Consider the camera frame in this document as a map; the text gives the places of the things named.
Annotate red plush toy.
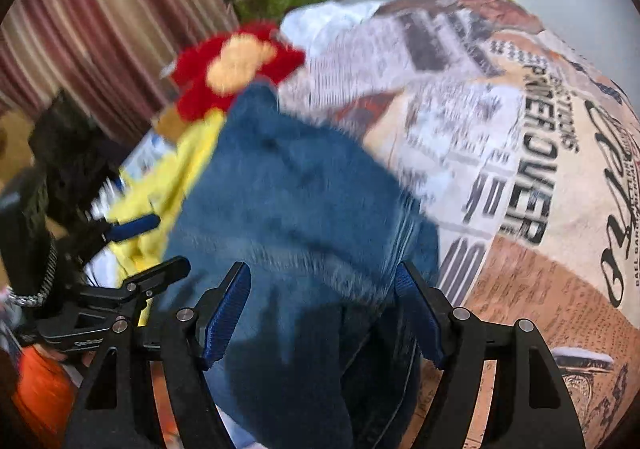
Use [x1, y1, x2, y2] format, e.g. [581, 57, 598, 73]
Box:
[160, 20, 307, 124]

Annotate silver braided cord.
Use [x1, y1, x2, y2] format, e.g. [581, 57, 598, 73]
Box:
[7, 233, 59, 308]

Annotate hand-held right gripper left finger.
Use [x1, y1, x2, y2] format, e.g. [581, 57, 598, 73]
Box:
[62, 261, 252, 449]

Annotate printed blanket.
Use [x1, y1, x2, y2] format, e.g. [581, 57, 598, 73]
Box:
[274, 0, 640, 449]

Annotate white blue printed packet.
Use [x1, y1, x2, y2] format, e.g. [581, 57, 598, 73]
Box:
[119, 130, 167, 180]

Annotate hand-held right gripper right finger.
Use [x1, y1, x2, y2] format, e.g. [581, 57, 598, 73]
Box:
[394, 260, 587, 449]

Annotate striped curtain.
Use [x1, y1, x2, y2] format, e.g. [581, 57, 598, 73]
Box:
[0, 0, 242, 150]

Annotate yellow cloth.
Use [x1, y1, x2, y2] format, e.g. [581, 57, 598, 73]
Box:
[106, 113, 227, 280]

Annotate white cloth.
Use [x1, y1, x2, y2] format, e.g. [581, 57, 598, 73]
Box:
[279, 0, 387, 60]

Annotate blue denim jeans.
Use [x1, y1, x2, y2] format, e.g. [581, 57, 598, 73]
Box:
[159, 83, 442, 449]

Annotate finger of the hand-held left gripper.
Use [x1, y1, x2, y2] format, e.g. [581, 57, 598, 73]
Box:
[79, 255, 193, 311]
[64, 213, 162, 261]

